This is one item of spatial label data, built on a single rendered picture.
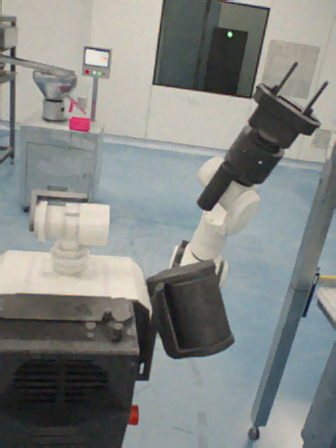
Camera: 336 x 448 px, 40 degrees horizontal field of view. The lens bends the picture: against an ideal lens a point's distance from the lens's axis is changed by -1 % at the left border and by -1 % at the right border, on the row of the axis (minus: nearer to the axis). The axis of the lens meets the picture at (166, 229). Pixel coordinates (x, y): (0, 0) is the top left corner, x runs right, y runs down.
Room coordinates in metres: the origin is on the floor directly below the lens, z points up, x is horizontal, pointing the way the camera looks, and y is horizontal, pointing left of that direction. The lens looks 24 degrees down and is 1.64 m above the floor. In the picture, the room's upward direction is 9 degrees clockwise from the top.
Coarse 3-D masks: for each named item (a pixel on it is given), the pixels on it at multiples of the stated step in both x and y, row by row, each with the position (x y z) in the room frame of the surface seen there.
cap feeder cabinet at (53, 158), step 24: (24, 120) 3.70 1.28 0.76; (48, 120) 3.82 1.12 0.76; (96, 120) 4.10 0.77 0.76; (24, 144) 3.55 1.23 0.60; (48, 144) 3.57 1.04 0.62; (72, 144) 3.59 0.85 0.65; (96, 144) 3.61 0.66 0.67; (24, 168) 3.55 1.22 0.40; (48, 168) 3.57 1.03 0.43; (72, 168) 3.59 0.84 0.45; (96, 168) 3.69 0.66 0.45; (24, 192) 3.56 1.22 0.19; (72, 192) 3.59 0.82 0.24; (96, 192) 3.89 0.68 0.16
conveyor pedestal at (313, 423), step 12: (324, 372) 1.49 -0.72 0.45; (324, 384) 1.47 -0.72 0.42; (324, 396) 1.44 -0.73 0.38; (312, 408) 1.49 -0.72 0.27; (324, 408) 1.41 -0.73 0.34; (312, 420) 1.46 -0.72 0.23; (324, 420) 1.39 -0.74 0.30; (312, 432) 1.43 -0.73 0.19; (324, 432) 1.36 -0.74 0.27; (312, 444) 1.40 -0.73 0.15; (324, 444) 1.34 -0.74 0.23
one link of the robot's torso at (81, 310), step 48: (0, 288) 0.57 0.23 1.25; (48, 288) 0.59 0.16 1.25; (96, 288) 0.61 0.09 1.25; (144, 288) 0.66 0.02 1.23; (0, 336) 0.47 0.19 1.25; (48, 336) 0.48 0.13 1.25; (96, 336) 0.50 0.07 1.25; (144, 336) 0.59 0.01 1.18; (0, 384) 0.44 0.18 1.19; (48, 384) 0.45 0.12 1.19; (96, 384) 0.47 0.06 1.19; (0, 432) 0.46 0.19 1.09; (48, 432) 0.47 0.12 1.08; (96, 432) 0.48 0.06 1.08
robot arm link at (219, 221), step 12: (252, 192) 0.82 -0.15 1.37; (216, 204) 0.91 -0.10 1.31; (240, 204) 0.79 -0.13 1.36; (252, 204) 0.81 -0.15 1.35; (204, 216) 0.88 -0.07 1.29; (216, 216) 0.88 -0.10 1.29; (228, 216) 0.81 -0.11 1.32; (240, 216) 0.81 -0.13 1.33; (252, 216) 0.85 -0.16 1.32; (216, 228) 0.85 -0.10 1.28; (228, 228) 0.82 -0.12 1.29; (240, 228) 0.85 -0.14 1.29
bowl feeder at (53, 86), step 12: (48, 72) 4.04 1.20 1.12; (60, 72) 4.07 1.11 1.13; (36, 84) 3.81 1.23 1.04; (48, 84) 3.72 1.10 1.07; (60, 84) 3.74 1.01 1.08; (72, 84) 3.82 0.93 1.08; (48, 96) 3.80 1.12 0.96; (60, 96) 3.82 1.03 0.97; (48, 108) 3.80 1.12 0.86; (60, 108) 3.83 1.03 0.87; (84, 108) 3.83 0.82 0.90
